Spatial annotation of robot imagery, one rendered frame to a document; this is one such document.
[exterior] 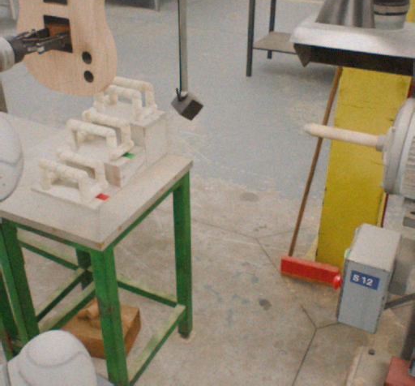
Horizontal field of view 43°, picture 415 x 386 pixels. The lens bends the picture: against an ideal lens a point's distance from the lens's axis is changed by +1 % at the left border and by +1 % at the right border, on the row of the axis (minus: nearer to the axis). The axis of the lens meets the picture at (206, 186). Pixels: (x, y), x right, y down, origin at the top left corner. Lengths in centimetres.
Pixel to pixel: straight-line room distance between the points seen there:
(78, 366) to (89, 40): 88
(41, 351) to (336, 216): 177
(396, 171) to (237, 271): 166
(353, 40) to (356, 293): 60
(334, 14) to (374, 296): 64
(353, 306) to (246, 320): 135
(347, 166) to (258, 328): 87
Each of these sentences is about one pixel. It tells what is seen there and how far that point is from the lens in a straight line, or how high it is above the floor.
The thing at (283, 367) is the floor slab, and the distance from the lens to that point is 244.
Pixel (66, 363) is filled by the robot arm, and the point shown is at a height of 96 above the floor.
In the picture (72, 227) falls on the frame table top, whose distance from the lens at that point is 166.
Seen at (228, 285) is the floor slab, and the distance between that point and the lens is 278.
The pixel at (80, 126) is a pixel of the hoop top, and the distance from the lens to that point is 183.
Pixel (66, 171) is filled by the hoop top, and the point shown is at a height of 104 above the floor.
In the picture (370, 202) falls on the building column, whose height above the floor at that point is 52.
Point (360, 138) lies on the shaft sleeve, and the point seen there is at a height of 126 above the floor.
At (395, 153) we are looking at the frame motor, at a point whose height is 129.
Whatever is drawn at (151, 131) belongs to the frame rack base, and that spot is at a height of 107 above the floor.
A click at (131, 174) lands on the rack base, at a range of 184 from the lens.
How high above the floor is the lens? 188
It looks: 32 degrees down
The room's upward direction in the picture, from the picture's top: straight up
